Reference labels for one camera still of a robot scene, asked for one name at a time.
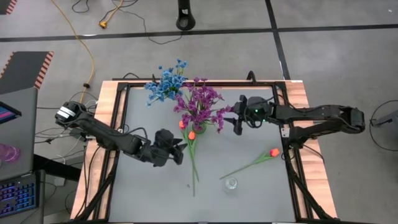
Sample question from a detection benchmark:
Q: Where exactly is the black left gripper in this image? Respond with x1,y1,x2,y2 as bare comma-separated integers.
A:
144,128,188,167

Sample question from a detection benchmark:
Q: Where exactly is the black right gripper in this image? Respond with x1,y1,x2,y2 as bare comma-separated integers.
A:
223,95,276,136

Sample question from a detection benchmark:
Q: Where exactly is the blue artificial flower bunch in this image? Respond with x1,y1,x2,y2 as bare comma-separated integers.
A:
175,58,190,77
144,64,187,106

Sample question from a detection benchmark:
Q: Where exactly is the large clear embossed glass vase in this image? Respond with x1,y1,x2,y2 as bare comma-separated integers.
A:
223,176,239,191

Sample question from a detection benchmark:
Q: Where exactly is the green glass vase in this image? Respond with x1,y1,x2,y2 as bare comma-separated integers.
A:
192,123,208,135

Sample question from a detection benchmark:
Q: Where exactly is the black stand base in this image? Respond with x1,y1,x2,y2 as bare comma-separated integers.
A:
175,0,197,31

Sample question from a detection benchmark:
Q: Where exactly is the grey stand foot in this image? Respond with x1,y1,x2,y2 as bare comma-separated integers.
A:
371,109,398,128

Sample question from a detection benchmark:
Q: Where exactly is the backlit laptop keyboard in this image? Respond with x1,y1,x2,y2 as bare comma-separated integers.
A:
0,170,40,218

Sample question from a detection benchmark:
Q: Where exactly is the large black striped floor mat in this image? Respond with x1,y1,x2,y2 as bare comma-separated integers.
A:
0,51,55,96

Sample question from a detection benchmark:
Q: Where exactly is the small black striped floor mat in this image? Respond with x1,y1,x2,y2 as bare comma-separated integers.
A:
0,0,18,16

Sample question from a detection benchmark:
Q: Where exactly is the black table frame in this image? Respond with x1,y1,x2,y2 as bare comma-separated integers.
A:
73,79,335,224

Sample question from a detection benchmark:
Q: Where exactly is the yellow plug cable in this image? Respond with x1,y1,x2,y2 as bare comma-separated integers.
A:
98,0,125,29

